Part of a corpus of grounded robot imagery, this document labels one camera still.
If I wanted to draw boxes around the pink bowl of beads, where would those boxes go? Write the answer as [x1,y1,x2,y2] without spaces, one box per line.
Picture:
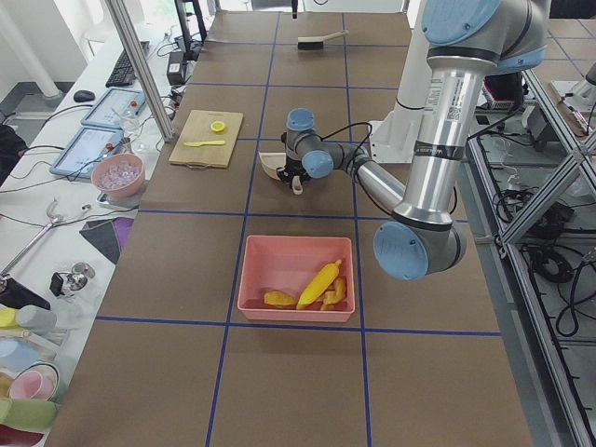
[91,153,145,198]

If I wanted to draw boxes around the aluminium frame post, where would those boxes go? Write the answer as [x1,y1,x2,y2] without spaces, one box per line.
[105,0,174,142]

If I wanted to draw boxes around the brown toy potato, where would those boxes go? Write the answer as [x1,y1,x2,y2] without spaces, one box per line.
[264,291,297,309]

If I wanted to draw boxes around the tan toy ginger root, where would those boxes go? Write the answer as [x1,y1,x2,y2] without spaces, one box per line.
[320,277,346,311]

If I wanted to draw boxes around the yellow toy lemon slices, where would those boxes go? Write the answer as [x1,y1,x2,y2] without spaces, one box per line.
[210,120,227,133]

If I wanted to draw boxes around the black power adapter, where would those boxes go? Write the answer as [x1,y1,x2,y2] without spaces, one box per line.
[167,50,187,86]

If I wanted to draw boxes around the black keyboard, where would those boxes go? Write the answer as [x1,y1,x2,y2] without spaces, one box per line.
[104,50,137,88]

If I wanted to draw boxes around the yellow plastic toy knife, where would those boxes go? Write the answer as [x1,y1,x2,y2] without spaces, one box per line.
[183,140,226,147]

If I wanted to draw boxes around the beige brush black bristles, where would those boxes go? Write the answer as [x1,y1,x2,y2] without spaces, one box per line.
[297,29,349,50]

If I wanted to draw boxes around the beige plastic dustpan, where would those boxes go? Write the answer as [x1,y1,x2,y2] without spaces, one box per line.
[259,152,304,196]

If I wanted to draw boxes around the yellow toy corn cob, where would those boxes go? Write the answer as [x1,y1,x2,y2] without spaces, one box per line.
[296,260,343,310]

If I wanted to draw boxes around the bamboo cutting board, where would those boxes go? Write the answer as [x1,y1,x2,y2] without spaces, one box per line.
[169,110,244,169]

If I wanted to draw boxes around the blue teach pendant tablet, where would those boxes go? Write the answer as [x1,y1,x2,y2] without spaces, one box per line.
[80,87,145,129]

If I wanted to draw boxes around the black computer mouse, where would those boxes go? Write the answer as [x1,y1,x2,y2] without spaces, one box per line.
[73,89,96,103]

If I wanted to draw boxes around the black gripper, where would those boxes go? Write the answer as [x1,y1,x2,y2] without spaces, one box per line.
[276,158,311,183]

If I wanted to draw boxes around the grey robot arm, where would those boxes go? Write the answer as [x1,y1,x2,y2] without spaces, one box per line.
[277,1,550,280]

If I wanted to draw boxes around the pink plastic bin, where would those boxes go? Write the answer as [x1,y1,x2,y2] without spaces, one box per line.
[237,235,356,323]

